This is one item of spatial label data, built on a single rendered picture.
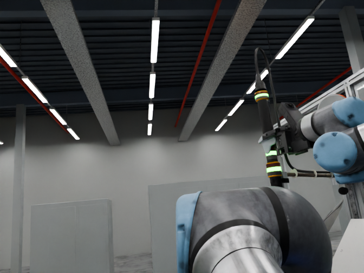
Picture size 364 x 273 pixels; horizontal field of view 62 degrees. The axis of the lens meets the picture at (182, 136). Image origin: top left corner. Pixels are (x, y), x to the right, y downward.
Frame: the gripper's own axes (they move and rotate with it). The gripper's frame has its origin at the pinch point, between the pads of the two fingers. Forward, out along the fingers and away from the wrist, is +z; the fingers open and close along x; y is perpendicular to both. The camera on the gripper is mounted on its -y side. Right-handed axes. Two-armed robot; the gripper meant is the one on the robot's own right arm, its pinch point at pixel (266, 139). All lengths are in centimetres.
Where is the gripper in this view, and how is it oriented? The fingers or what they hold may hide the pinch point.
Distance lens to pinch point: 104.7
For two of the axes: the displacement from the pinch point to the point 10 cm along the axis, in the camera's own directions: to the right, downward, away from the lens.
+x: 9.4, -0.1, 3.5
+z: -3.3, 2.6, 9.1
